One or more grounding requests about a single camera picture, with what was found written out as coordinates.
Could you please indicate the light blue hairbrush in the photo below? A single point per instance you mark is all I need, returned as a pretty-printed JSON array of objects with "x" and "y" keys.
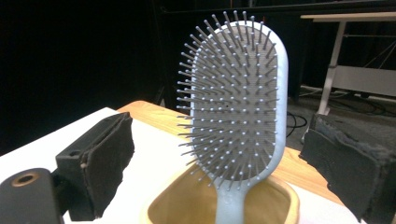
[{"x": 233, "y": 109}]

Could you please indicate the yellow square cup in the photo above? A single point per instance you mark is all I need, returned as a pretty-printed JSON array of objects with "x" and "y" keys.
[{"x": 193, "y": 203}]

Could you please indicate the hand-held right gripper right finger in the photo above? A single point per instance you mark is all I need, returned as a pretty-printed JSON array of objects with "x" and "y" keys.
[{"x": 361, "y": 174}]

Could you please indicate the wooden table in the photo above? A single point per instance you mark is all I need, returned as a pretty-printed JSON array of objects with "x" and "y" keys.
[{"x": 146, "y": 113}]

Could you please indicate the white metal desk stand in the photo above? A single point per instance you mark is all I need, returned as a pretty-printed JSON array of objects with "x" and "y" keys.
[{"x": 334, "y": 56}]

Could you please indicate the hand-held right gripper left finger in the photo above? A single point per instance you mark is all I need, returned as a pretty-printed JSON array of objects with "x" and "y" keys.
[{"x": 102, "y": 161}]

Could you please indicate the pale table cover sheet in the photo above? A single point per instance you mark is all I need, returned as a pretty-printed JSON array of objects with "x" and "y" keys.
[{"x": 149, "y": 155}]

